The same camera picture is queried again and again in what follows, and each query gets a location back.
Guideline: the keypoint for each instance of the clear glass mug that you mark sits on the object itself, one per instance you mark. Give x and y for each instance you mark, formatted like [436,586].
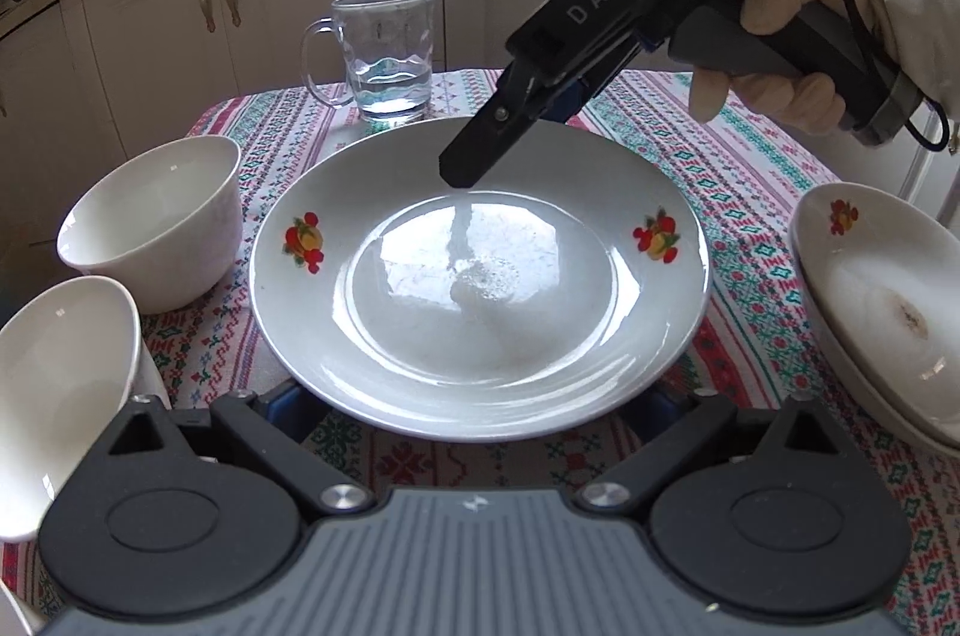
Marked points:
[390,81]

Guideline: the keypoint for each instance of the white plate fruit print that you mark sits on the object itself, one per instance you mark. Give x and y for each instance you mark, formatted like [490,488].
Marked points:
[922,426]
[862,291]
[337,321]

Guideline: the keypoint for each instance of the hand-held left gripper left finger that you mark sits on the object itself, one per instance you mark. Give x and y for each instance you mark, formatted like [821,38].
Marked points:
[289,415]

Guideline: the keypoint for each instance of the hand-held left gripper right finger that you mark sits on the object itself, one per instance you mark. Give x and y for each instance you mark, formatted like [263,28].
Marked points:
[660,415]

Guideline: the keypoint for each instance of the patterned woven tablecloth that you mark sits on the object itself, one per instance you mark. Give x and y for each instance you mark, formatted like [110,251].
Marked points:
[750,156]

